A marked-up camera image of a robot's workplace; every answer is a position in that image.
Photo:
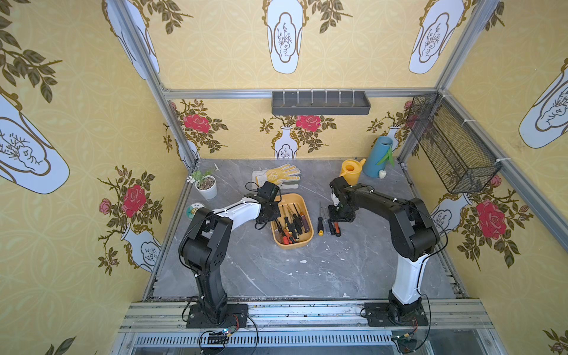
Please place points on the yellow watering can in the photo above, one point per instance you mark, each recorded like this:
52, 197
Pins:
351, 170

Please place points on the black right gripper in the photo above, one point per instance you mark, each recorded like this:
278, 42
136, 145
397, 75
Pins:
336, 211

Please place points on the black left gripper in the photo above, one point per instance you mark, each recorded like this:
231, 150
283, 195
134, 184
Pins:
271, 212

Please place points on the black yellow handle screwdriver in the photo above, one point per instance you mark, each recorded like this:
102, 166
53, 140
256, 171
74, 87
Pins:
320, 222

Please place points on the orange black handle screwdriver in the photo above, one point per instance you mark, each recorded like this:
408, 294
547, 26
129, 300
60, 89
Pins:
338, 232

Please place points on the white potted succulent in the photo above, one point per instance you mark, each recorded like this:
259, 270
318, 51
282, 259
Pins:
204, 182

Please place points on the grey wall shelf rack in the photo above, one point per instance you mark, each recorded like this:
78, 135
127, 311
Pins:
320, 102

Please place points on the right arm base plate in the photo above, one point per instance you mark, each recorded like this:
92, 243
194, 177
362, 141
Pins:
383, 314

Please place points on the yellow plastic storage box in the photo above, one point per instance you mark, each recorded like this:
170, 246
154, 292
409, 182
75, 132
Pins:
291, 221

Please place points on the green tape roll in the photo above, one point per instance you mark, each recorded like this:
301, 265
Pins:
192, 209

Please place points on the black wire mesh basket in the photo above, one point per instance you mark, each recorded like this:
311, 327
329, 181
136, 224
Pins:
464, 163

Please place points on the yellow white work glove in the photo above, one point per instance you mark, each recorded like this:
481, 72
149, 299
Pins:
286, 176

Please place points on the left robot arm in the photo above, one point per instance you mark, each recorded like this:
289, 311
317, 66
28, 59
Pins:
204, 247

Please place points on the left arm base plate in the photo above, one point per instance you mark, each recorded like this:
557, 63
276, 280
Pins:
228, 315

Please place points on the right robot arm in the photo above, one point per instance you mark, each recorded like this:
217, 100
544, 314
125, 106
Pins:
412, 232

